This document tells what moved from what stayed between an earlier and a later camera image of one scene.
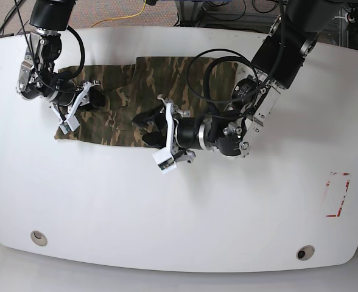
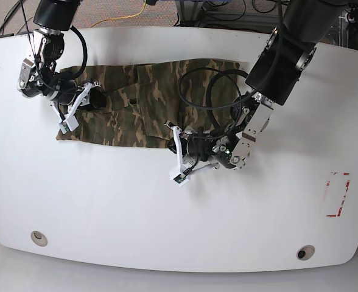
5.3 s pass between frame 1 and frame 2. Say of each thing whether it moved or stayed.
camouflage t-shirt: stayed
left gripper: stayed
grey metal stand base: stayed
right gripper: moved
